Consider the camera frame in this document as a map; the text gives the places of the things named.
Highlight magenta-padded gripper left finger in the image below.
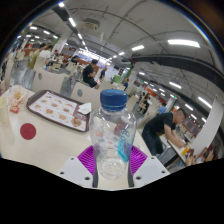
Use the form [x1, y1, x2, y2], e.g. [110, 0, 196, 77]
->
[56, 145, 99, 188]

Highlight beige chair with round hole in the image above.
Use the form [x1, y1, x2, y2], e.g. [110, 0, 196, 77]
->
[70, 82, 102, 112]
[31, 67, 67, 95]

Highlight ceiling lights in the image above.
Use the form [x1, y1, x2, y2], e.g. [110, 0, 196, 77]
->
[15, 1, 215, 125]

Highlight person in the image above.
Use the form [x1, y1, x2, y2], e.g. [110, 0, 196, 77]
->
[185, 143, 218, 168]
[27, 48, 42, 70]
[38, 43, 54, 69]
[82, 58, 101, 90]
[141, 107, 188, 158]

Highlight clear blue-capped water bottle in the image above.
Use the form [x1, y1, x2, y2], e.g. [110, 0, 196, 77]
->
[88, 88, 138, 181]

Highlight white crumpled napkin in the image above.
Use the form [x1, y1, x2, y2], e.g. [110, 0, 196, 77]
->
[76, 101, 93, 116]

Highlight flat round red coaster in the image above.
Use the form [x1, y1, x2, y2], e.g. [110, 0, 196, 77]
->
[19, 122, 37, 141]

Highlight clear plastic bag with food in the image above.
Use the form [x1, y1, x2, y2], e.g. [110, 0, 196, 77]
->
[7, 84, 30, 115]

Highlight ceiling air conditioner unit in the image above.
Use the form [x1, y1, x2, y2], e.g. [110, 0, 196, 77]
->
[82, 17, 101, 31]

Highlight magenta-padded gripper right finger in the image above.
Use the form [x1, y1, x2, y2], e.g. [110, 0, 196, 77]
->
[127, 145, 170, 189]

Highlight dark food tray with liner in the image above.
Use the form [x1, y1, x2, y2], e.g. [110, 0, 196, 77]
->
[26, 89, 92, 134]

